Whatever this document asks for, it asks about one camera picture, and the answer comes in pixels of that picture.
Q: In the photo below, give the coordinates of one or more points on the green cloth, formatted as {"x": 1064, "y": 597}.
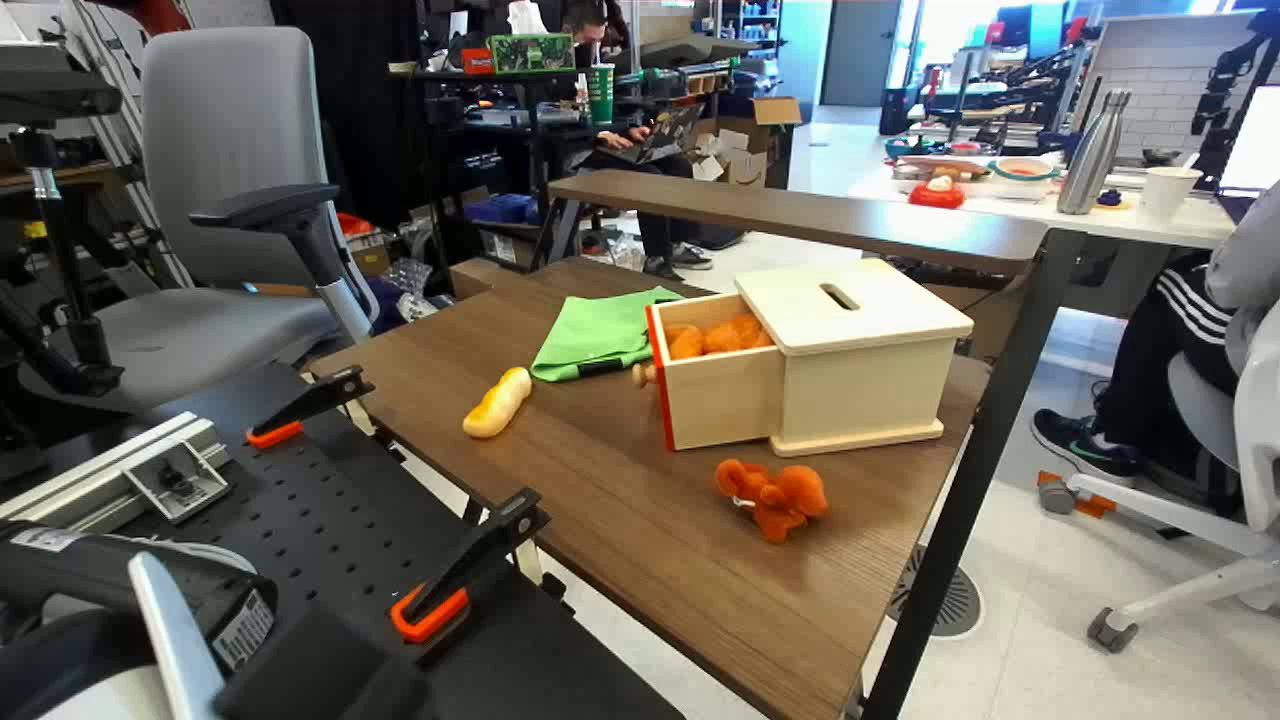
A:
{"x": 593, "y": 332}

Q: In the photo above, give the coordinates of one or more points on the orange ball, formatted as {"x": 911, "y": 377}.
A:
{"x": 723, "y": 338}
{"x": 751, "y": 329}
{"x": 687, "y": 347}

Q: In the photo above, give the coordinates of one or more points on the wooden drawer with orange edge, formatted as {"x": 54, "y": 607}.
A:
{"x": 712, "y": 398}

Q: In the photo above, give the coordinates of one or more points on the yellow plush toy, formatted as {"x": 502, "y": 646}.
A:
{"x": 496, "y": 407}

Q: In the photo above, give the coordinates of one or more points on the white flat sheet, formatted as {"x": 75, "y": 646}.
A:
{"x": 764, "y": 259}

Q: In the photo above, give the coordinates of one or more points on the orange plush toy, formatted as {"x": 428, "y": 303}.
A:
{"x": 782, "y": 497}

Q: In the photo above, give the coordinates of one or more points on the dark wooden bench top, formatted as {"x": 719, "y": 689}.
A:
{"x": 800, "y": 211}

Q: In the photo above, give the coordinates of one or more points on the pale wooden box with slot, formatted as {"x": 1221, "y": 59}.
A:
{"x": 864, "y": 375}

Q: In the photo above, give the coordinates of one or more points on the green cup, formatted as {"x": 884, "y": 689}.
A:
{"x": 603, "y": 92}

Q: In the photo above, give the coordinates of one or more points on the cardboard box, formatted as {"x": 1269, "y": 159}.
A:
{"x": 775, "y": 109}

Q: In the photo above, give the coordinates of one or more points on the green printed box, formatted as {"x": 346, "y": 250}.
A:
{"x": 530, "y": 53}

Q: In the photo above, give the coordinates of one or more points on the red small object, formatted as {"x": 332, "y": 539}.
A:
{"x": 938, "y": 192}

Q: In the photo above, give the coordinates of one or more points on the black perforated mounting board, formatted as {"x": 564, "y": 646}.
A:
{"x": 332, "y": 521}

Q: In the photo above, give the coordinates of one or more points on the black table leg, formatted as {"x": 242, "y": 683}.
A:
{"x": 980, "y": 453}

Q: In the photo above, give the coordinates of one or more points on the grey office chair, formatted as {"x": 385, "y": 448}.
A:
{"x": 226, "y": 121}

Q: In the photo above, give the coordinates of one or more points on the steel drinking bottle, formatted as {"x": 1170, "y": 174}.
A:
{"x": 1095, "y": 162}

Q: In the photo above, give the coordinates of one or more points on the seated person in dark tracksuit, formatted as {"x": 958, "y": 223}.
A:
{"x": 1172, "y": 332}

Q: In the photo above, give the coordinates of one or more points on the white paper cup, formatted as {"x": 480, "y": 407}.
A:
{"x": 1164, "y": 192}

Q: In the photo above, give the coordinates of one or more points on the black stand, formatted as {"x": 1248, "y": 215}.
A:
{"x": 83, "y": 294}

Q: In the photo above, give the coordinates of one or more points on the white perforated panel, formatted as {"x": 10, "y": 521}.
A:
{"x": 1162, "y": 83}

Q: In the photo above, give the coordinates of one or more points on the white office chair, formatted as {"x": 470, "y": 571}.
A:
{"x": 1260, "y": 426}

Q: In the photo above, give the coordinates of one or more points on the aluminium profile rail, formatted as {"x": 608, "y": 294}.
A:
{"x": 107, "y": 466}

